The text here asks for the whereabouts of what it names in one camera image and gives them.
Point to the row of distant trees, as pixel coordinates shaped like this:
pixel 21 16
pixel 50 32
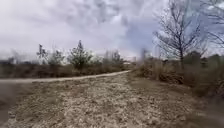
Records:
pixel 110 59

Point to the small green pine tree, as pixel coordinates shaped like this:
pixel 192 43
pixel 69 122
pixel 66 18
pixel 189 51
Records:
pixel 79 56

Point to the dry gravelly dirt ground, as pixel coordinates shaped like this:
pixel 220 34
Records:
pixel 100 103

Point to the pale sandy path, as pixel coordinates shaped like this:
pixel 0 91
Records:
pixel 50 79

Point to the thin small pine tree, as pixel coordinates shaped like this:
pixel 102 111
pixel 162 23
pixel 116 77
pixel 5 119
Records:
pixel 42 53

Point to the brown heath scrub strip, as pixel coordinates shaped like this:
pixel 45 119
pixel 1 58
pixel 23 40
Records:
pixel 40 70

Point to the tall bare tree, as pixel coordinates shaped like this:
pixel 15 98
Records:
pixel 181 36

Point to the brown dry bushes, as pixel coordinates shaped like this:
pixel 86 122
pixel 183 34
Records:
pixel 186 75

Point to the bare tree branches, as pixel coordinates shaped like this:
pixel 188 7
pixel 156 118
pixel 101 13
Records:
pixel 216 23

